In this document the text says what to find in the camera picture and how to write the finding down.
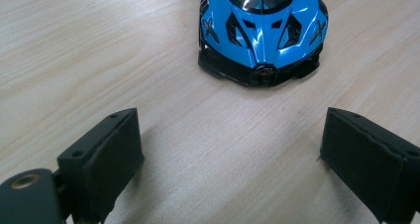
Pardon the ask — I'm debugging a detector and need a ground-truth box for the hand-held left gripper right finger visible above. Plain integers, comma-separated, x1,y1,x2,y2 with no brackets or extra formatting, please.
319,106,420,224

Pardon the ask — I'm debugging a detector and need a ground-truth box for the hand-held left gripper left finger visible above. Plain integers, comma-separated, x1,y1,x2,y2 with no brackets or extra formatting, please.
56,107,146,224

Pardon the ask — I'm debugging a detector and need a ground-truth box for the blue toy car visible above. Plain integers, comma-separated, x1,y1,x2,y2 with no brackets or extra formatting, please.
197,0,330,88

